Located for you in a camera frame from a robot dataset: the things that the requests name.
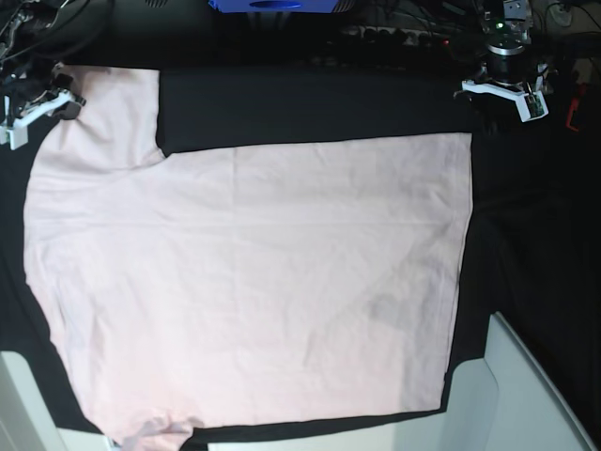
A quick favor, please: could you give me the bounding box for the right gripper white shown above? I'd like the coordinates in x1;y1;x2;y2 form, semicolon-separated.
1;73;86;149

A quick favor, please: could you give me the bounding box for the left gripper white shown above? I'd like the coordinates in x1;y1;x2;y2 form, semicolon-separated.
461;63;549;122

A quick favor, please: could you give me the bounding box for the light pink T-shirt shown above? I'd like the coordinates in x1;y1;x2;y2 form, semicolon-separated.
23;67;472;450

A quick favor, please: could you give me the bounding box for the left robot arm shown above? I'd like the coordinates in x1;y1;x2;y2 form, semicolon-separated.
460;0;549;122

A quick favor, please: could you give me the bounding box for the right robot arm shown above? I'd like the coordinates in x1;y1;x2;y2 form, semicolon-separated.
1;1;116;150

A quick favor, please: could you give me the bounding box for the red clamp at right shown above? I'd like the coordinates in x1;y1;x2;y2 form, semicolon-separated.
565;83;588;132

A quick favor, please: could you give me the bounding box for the black table cloth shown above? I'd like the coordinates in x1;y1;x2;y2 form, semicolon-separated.
0;63;601;445

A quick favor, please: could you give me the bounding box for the black power strip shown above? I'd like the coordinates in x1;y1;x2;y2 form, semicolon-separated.
338;24;452;49

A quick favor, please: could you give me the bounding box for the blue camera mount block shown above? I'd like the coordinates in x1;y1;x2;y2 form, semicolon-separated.
208;0;338;13

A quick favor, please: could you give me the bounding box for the white frame right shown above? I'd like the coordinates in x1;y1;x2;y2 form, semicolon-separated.
443;312;597;451

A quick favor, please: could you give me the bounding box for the white frame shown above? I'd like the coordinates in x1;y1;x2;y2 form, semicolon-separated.
1;351;117;451
443;312;597;451

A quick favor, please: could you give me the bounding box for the white frame left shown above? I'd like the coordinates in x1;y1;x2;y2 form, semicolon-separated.
1;351;117;451

